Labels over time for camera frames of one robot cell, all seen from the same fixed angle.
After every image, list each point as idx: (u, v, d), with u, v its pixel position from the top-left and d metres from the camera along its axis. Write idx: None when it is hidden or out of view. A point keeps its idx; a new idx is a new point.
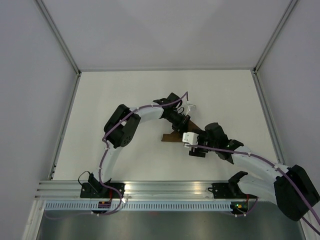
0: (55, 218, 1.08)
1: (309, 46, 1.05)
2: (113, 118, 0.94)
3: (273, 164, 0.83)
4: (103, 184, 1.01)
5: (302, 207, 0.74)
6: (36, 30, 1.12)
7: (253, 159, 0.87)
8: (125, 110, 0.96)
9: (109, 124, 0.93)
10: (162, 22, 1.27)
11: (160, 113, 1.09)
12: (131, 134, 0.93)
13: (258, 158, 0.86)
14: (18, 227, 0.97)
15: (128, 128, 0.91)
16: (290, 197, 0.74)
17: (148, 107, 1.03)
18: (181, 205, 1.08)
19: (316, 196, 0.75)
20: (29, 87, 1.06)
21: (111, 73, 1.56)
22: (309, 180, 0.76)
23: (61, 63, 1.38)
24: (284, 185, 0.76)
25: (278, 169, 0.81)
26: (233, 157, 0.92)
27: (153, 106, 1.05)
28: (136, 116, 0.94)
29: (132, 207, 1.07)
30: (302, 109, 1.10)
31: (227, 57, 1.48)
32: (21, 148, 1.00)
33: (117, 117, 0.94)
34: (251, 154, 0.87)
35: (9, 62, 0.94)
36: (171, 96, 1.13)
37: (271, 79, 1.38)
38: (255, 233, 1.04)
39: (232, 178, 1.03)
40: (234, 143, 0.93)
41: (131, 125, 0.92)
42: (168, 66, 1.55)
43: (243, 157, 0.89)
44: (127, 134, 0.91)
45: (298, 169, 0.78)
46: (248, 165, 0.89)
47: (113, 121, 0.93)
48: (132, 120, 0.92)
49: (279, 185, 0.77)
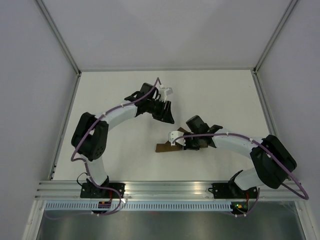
0: (56, 218, 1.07)
1: (310, 45, 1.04)
2: (78, 130, 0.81)
3: (248, 137, 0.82)
4: (99, 186, 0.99)
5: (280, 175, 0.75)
6: (36, 30, 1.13)
7: (231, 137, 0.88)
8: (91, 118, 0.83)
9: (75, 137, 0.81)
10: (163, 22, 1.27)
11: (134, 110, 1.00)
12: (103, 143, 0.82)
13: (235, 135, 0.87)
14: (18, 227, 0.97)
15: (97, 138, 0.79)
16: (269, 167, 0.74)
17: (118, 109, 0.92)
18: (181, 205, 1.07)
19: (293, 163, 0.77)
20: (29, 87, 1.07)
21: (111, 73, 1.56)
22: (284, 148, 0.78)
23: (61, 63, 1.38)
24: (261, 154, 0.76)
25: (253, 141, 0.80)
26: (214, 140, 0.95)
27: (123, 106, 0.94)
28: (103, 123, 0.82)
29: (132, 207, 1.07)
30: (302, 109, 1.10)
31: (227, 57, 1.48)
32: (21, 147, 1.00)
33: (82, 128, 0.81)
34: (230, 133, 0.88)
35: (10, 63, 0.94)
36: (145, 87, 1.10)
37: (271, 79, 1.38)
38: (255, 232, 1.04)
39: (230, 180, 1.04)
40: (214, 127, 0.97)
41: (99, 135, 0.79)
42: (168, 66, 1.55)
43: (222, 138, 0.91)
44: (98, 145, 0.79)
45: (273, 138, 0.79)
46: (229, 145, 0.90)
47: (79, 133, 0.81)
48: (100, 128, 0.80)
49: (256, 155, 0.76)
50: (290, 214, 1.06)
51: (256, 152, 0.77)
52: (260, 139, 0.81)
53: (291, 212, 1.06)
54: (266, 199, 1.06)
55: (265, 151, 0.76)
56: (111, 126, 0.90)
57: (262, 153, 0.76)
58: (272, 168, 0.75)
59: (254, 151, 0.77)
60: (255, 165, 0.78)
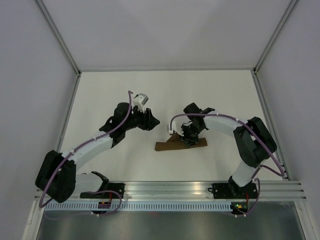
0: (56, 218, 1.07)
1: (310, 45, 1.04)
2: (43, 170, 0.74)
3: (234, 118, 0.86)
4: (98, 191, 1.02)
5: (259, 154, 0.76)
6: (36, 31, 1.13)
7: (221, 118, 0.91)
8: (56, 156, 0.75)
9: (40, 178, 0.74)
10: (162, 22, 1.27)
11: (110, 141, 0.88)
12: (70, 184, 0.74)
13: (224, 116, 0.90)
14: (18, 227, 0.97)
15: (62, 181, 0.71)
16: (250, 145, 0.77)
17: (91, 143, 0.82)
18: (181, 205, 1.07)
19: (273, 145, 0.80)
20: (29, 87, 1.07)
21: (110, 73, 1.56)
22: (266, 130, 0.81)
23: (61, 63, 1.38)
24: (244, 132, 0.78)
25: (239, 121, 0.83)
26: (204, 120, 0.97)
27: (96, 139, 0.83)
28: (69, 163, 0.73)
29: (132, 207, 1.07)
30: (302, 109, 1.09)
31: (227, 57, 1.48)
32: (20, 147, 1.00)
33: (48, 169, 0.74)
34: (220, 114, 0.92)
35: (9, 63, 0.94)
36: (117, 109, 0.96)
37: (271, 79, 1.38)
38: (255, 233, 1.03)
39: (230, 178, 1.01)
40: (207, 110, 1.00)
41: (64, 178, 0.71)
42: (168, 66, 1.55)
43: (212, 118, 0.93)
44: (63, 186, 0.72)
45: (257, 119, 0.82)
46: (219, 126, 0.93)
47: (44, 173, 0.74)
48: (65, 169, 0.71)
49: (239, 133, 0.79)
50: (290, 214, 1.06)
51: (239, 129, 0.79)
52: (245, 120, 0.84)
53: (291, 212, 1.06)
54: (266, 199, 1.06)
55: (248, 130, 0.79)
56: (81, 163, 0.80)
57: (245, 131, 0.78)
58: (253, 146, 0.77)
59: (237, 129, 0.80)
60: (237, 142, 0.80)
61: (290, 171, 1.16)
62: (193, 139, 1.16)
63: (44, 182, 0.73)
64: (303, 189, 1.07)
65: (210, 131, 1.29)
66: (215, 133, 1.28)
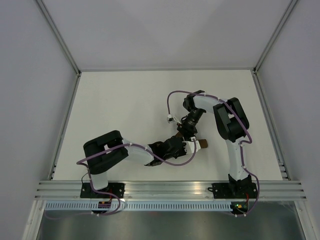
0: (55, 218, 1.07)
1: (310, 45, 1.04)
2: (100, 139, 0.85)
3: (216, 97, 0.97)
4: (96, 191, 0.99)
5: (233, 128, 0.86)
6: (37, 30, 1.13)
7: (206, 98, 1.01)
8: (118, 138, 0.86)
9: (92, 143, 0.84)
10: (162, 22, 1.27)
11: (148, 160, 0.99)
12: (108, 166, 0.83)
13: (209, 96, 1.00)
14: (18, 227, 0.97)
15: (109, 160, 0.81)
16: (225, 119, 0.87)
17: (141, 148, 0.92)
18: (181, 205, 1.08)
19: (246, 122, 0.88)
20: (29, 87, 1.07)
21: (111, 73, 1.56)
22: (241, 108, 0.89)
23: (61, 63, 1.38)
24: (221, 108, 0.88)
25: (220, 100, 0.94)
26: (194, 100, 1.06)
27: (146, 150, 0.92)
28: (124, 151, 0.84)
29: (132, 207, 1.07)
30: (301, 109, 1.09)
31: (227, 57, 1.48)
32: (21, 147, 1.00)
33: (105, 141, 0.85)
34: (207, 94, 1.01)
35: (9, 63, 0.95)
36: (171, 138, 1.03)
37: (271, 78, 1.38)
38: (255, 233, 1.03)
39: (230, 176, 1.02)
40: (198, 91, 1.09)
41: (113, 158, 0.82)
42: (168, 66, 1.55)
43: (200, 98, 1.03)
44: (105, 164, 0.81)
45: (235, 100, 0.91)
46: (205, 105, 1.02)
47: (98, 142, 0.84)
48: (118, 154, 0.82)
49: (217, 108, 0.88)
50: (290, 214, 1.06)
51: (217, 105, 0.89)
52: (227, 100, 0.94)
53: (291, 212, 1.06)
54: (266, 199, 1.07)
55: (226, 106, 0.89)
56: None
57: (222, 107, 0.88)
58: (227, 120, 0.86)
59: (216, 105, 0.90)
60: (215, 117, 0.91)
61: (290, 171, 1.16)
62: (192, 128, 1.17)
63: (92, 149, 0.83)
64: (303, 189, 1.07)
65: (210, 131, 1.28)
66: (216, 133, 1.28)
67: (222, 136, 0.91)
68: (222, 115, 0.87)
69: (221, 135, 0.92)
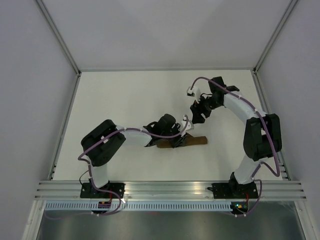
0: (55, 218, 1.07)
1: (310, 45, 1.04)
2: (95, 131, 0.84)
3: (253, 107, 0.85)
4: (99, 189, 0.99)
5: (262, 149, 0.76)
6: (37, 30, 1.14)
7: (240, 102, 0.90)
8: (111, 126, 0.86)
9: (89, 137, 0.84)
10: (162, 23, 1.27)
11: (146, 140, 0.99)
12: (110, 154, 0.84)
13: (245, 102, 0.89)
14: (18, 227, 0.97)
15: (108, 148, 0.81)
16: (257, 137, 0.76)
17: (137, 131, 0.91)
18: (181, 205, 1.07)
19: (278, 145, 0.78)
20: (29, 87, 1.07)
21: (110, 73, 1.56)
22: (279, 130, 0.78)
23: (61, 63, 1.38)
24: (256, 124, 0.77)
25: (256, 112, 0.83)
26: (225, 97, 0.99)
27: (142, 131, 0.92)
28: (121, 136, 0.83)
29: (132, 207, 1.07)
30: (302, 109, 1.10)
31: (227, 57, 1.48)
32: (21, 147, 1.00)
33: (100, 133, 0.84)
34: (241, 97, 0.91)
35: (10, 64, 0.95)
36: (166, 116, 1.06)
37: (271, 78, 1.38)
38: (255, 233, 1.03)
39: (231, 175, 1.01)
40: (231, 88, 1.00)
41: (112, 145, 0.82)
42: (168, 66, 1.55)
43: (233, 99, 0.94)
44: (106, 153, 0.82)
45: (275, 117, 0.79)
46: (236, 108, 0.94)
47: (94, 135, 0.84)
48: (115, 140, 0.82)
49: (251, 123, 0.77)
50: (290, 214, 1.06)
51: (251, 120, 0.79)
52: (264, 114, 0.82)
53: (291, 212, 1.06)
54: (266, 199, 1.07)
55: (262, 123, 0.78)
56: None
57: (257, 124, 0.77)
58: (258, 139, 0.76)
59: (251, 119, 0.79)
60: (245, 131, 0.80)
61: (290, 170, 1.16)
62: (205, 111, 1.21)
63: (90, 143, 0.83)
64: (303, 189, 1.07)
65: (210, 131, 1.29)
66: (216, 132, 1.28)
67: (246, 152, 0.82)
68: (254, 132, 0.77)
69: (245, 150, 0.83)
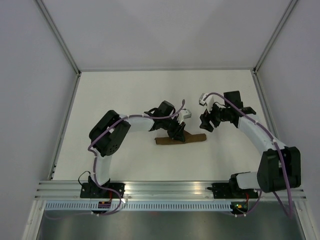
0: (55, 218, 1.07)
1: (310, 45, 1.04)
2: (100, 123, 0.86)
3: (272, 137, 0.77)
4: (102, 187, 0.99)
5: (278, 185, 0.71)
6: (37, 30, 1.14)
7: (257, 128, 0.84)
8: (115, 115, 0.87)
9: (95, 130, 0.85)
10: (162, 23, 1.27)
11: (150, 124, 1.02)
12: (118, 142, 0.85)
13: (262, 128, 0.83)
14: (18, 227, 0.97)
15: (115, 136, 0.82)
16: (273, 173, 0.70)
17: (139, 117, 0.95)
18: (181, 205, 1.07)
19: (297, 181, 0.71)
20: (29, 87, 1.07)
21: (110, 73, 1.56)
22: (299, 165, 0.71)
23: (61, 63, 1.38)
24: (273, 159, 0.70)
25: (275, 143, 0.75)
26: (240, 120, 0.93)
27: (144, 116, 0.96)
28: (126, 123, 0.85)
29: (132, 207, 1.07)
30: (301, 109, 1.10)
31: (227, 57, 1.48)
32: (21, 147, 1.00)
33: (105, 123, 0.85)
34: (258, 123, 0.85)
35: (10, 63, 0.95)
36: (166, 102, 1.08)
37: (271, 78, 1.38)
38: (255, 233, 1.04)
39: (233, 175, 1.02)
40: (248, 109, 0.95)
41: (119, 133, 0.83)
42: (168, 66, 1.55)
43: (249, 124, 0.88)
44: (114, 142, 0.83)
45: (296, 150, 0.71)
46: (250, 132, 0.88)
47: (100, 127, 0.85)
48: (121, 127, 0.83)
49: (267, 156, 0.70)
50: None
51: (268, 152, 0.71)
52: (283, 145, 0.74)
53: None
54: (266, 199, 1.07)
55: (279, 157, 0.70)
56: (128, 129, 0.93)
57: (275, 158, 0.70)
58: (273, 175, 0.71)
59: (268, 152, 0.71)
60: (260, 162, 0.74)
61: None
62: (215, 121, 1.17)
63: (97, 135, 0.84)
64: (303, 189, 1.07)
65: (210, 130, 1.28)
66: (216, 132, 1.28)
67: (259, 183, 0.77)
68: (270, 165, 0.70)
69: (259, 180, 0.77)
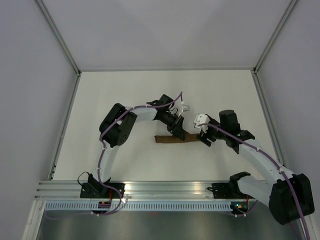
0: (54, 218, 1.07)
1: (310, 45, 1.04)
2: (109, 116, 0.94)
3: (278, 166, 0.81)
4: (103, 184, 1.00)
5: (292, 215, 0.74)
6: (37, 30, 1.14)
7: (261, 156, 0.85)
8: (121, 108, 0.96)
9: (104, 123, 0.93)
10: (162, 23, 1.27)
11: (153, 114, 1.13)
12: (127, 132, 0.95)
13: (265, 156, 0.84)
14: (18, 227, 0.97)
15: (125, 126, 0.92)
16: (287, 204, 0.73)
17: (143, 108, 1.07)
18: (181, 205, 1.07)
19: (310, 208, 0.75)
20: (29, 87, 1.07)
21: (110, 73, 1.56)
22: (310, 193, 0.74)
23: (61, 63, 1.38)
24: (284, 191, 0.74)
25: (282, 172, 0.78)
26: (240, 146, 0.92)
27: (147, 107, 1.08)
28: (133, 114, 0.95)
29: (132, 207, 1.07)
30: (301, 109, 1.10)
31: (227, 57, 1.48)
32: (21, 147, 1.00)
33: (113, 116, 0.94)
34: (260, 149, 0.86)
35: (9, 63, 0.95)
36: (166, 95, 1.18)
37: (271, 78, 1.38)
38: (255, 233, 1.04)
39: (232, 176, 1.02)
40: (246, 134, 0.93)
41: (128, 123, 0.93)
42: (169, 66, 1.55)
43: (250, 151, 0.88)
44: (124, 132, 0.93)
45: (303, 178, 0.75)
46: (253, 159, 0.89)
47: (109, 120, 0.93)
48: (129, 118, 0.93)
49: (278, 189, 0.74)
50: None
51: (278, 185, 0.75)
52: (291, 175, 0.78)
53: None
54: None
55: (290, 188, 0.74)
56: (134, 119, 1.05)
57: (285, 190, 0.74)
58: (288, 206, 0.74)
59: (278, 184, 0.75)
60: (272, 195, 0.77)
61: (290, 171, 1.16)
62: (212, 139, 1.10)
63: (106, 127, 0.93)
64: None
65: None
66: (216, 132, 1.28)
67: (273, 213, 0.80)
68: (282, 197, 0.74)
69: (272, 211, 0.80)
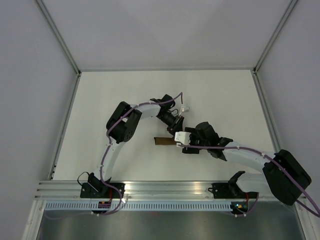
0: (55, 218, 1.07)
1: (310, 46, 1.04)
2: (115, 114, 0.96)
3: (260, 152, 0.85)
4: (105, 182, 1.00)
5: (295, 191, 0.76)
6: (37, 30, 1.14)
7: (242, 152, 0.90)
8: (127, 107, 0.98)
9: (111, 121, 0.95)
10: (162, 23, 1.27)
11: (157, 111, 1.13)
12: (133, 129, 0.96)
13: (247, 149, 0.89)
14: (18, 227, 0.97)
15: (130, 123, 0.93)
16: (283, 183, 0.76)
17: (146, 104, 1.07)
18: (181, 205, 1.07)
19: (306, 178, 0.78)
20: (29, 87, 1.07)
21: (110, 73, 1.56)
22: (297, 163, 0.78)
23: (61, 63, 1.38)
24: (274, 170, 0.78)
25: (264, 155, 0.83)
26: (224, 153, 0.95)
27: (151, 103, 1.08)
28: (138, 111, 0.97)
29: (132, 207, 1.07)
30: (301, 109, 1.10)
31: (227, 57, 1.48)
32: (21, 147, 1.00)
33: (119, 114, 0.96)
34: (241, 147, 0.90)
35: (9, 63, 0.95)
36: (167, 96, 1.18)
37: (271, 78, 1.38)
38: (255, 233, 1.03)
39: (230, 180, 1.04)
40: (225, 141, 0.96)
41: (134, 120, 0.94)
42: (169, 66, 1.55)
43: (233, 151, 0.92)
44: (129, 129, 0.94)
45: (285, 152, 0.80)
46: (239, 158, 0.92)
47: (115, 117, 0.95)
48: (134, 115, 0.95)
49: (269, 171, 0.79)
50: (290, 214, 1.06)
51: (267, 168, 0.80)
52: (273, 155, 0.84)
53: (291, 212, 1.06)
54: (266, 199, 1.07)
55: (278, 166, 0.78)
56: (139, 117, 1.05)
57: (275, 169, 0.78)
58: (286, 185, 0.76)
59: (267, 166, 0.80)
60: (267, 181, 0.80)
61: None
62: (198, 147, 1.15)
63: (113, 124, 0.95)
64: None
65: None
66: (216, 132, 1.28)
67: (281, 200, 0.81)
68: (276, 178, 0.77)
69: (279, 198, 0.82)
